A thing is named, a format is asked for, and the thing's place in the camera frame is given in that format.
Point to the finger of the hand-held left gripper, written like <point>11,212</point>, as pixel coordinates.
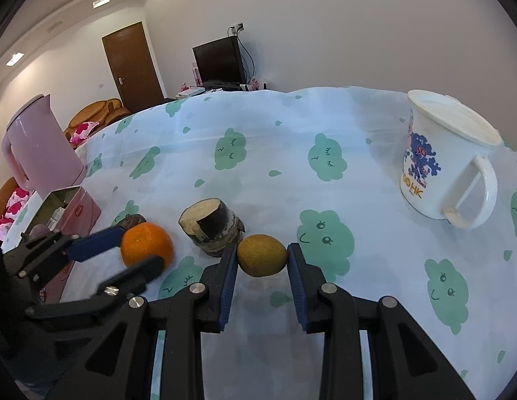
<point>96,243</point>
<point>133,277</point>

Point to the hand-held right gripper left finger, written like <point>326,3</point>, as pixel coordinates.
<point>226,287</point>

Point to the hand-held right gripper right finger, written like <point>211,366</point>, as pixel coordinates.
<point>298,287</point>

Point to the pink tin box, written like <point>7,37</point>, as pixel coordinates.
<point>81,212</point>

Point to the orange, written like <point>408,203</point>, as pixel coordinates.
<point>146,243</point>

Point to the yellow-brown round fruit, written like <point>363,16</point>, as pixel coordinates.
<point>261,255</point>

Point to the small white bottle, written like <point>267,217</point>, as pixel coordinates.
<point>57,216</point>

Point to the sugarcane piece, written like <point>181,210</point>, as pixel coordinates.
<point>210,227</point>

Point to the floral pink cushion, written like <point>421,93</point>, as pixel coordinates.
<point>14,210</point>
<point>83,131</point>

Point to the pink electric kettle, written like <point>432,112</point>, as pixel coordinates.
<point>41,150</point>

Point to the orange leather armchair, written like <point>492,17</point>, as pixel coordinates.
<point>98,112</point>

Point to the brown wooden door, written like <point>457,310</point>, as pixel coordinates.
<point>133,66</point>

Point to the dark television stand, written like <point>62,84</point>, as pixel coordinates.
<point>212,88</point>

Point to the white printed mug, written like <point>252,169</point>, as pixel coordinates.
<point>441,154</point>

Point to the pink bottle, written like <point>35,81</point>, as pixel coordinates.
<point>196,73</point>

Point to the square ceiling light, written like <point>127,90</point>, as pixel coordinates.
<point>101,1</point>
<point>14,58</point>

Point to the ceiling air vent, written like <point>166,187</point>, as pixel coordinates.
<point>54,27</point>

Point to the black television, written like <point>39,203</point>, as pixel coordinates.
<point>218,60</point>

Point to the wall socket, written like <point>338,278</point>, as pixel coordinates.
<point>237,28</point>

